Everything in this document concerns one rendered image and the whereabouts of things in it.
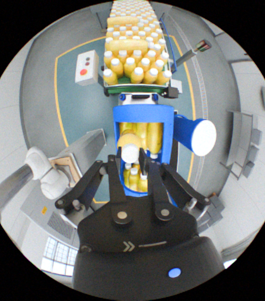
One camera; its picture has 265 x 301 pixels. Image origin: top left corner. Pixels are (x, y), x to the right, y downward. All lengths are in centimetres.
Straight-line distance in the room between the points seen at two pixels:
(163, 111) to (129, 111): 12
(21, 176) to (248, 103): 402
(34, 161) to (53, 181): 18
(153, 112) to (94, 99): 140
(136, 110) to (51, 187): 65
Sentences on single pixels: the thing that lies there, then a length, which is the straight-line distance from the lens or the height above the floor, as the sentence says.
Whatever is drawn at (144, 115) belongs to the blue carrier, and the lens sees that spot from 33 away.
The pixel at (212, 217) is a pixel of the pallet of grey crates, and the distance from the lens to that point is 380.
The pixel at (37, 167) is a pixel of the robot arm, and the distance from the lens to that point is 68.
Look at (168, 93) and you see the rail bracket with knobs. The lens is 63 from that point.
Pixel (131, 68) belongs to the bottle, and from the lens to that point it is 55.
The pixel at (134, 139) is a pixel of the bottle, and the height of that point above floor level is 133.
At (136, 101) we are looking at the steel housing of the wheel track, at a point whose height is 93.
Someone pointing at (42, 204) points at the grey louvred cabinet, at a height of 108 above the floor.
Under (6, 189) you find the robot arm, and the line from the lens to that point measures 58.
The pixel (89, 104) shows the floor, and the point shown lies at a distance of 169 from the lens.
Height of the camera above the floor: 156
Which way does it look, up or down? 67 degrees down
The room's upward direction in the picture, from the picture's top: 173 degrees clockwise
